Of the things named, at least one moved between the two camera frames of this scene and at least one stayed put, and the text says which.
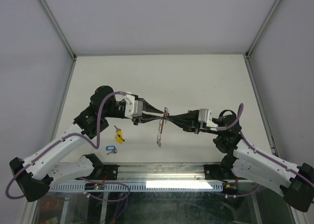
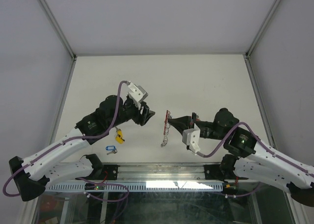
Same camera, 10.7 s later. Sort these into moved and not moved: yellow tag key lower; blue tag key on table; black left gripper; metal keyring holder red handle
Moved: black left gripper; metal keyring holder red handle
Not moved: yellow tag key lower; blue tag key on table
